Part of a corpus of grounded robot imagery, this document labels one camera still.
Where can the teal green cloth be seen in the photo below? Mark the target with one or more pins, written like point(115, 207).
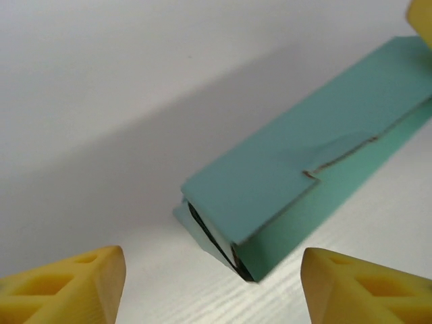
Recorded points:
point(270, 168)

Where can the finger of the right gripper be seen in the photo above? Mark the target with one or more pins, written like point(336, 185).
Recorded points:
point(422, 17)

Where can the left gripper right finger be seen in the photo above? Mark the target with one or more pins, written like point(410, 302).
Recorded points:
point(364, 297)

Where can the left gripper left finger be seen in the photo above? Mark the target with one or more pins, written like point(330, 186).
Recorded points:
point(67, 293)

